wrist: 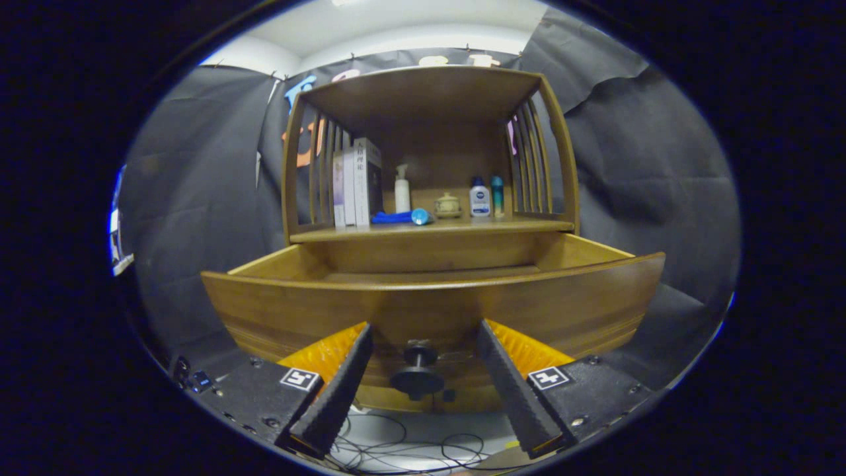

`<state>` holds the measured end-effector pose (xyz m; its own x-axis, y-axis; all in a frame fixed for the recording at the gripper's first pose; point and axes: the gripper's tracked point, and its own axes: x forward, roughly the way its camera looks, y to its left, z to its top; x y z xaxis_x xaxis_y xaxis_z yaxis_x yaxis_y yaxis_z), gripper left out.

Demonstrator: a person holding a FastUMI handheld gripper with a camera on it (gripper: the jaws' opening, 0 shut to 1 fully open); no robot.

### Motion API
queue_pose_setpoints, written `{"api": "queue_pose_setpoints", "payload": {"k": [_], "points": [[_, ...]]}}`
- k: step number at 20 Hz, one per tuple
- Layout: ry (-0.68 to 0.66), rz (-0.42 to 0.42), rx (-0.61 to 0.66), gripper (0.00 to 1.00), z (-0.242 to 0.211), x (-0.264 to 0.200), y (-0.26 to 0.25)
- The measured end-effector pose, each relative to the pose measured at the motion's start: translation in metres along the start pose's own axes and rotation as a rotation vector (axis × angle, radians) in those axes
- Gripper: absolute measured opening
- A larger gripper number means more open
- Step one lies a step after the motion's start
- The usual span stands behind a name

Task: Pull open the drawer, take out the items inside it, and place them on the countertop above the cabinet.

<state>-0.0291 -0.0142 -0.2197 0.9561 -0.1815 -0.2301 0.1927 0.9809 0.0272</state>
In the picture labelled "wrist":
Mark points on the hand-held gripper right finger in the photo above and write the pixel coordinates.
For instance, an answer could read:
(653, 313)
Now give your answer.
(512, 390)

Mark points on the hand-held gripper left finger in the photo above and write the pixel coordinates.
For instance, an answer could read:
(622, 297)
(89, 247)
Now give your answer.
(338, 390)

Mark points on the wooden drawer with black knob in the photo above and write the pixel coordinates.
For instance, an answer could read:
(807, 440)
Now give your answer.
(297, 311)

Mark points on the white and blue cosmetic tube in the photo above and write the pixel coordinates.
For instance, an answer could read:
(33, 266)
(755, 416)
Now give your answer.
(420, 217)

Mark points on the wooden cabinet door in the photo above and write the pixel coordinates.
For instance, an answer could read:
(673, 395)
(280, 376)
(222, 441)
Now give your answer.
(377, 398)
(479, 400)

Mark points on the wooden countertop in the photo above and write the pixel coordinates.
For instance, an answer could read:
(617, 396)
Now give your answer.
(462, 227)

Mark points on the wooden cabinet with slatted shelf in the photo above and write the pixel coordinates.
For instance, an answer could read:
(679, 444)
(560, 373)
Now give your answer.
(423, 92)

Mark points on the black power adapter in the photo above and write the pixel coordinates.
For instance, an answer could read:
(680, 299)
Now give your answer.
(198, 380)

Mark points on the blue folded cloth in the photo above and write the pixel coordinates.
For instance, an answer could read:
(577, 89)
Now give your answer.
(391, 217)

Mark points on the white lotion bottle blue cap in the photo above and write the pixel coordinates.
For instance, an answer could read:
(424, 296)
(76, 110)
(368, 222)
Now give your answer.
(480, 201)

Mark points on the teal slim bottle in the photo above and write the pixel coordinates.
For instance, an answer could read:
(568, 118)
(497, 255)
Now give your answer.
(497, 197)

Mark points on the beige lidded ceramic cup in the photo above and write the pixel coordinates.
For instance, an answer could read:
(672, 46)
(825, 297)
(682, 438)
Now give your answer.
(447, 206)

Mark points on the pale purple book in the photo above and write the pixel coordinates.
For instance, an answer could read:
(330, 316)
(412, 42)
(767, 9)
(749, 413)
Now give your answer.
(338, 192)

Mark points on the white pump bottle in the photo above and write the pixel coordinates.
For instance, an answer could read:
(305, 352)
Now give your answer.
(402, 195)

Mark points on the white device stand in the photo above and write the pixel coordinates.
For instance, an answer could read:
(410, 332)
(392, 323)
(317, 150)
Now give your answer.
(119, 238)

